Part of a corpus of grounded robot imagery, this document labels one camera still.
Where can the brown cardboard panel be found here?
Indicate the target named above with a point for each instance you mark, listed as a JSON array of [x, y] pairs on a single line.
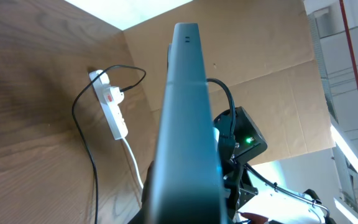
[[262, 50]]

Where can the white power strip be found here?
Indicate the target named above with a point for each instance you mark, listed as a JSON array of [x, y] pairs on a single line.
[[111, 111]]

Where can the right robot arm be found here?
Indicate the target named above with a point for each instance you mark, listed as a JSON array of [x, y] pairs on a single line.
[[247, 191]]

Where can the smartphone with teal screen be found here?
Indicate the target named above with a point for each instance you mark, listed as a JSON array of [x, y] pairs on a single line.
[[187, 185]]

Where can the white charger plug adapter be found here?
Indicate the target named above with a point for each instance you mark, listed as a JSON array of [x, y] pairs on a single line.
[[113, 94]]

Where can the ceiling strip light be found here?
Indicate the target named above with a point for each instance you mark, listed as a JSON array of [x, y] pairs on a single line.
[[344, 144]]

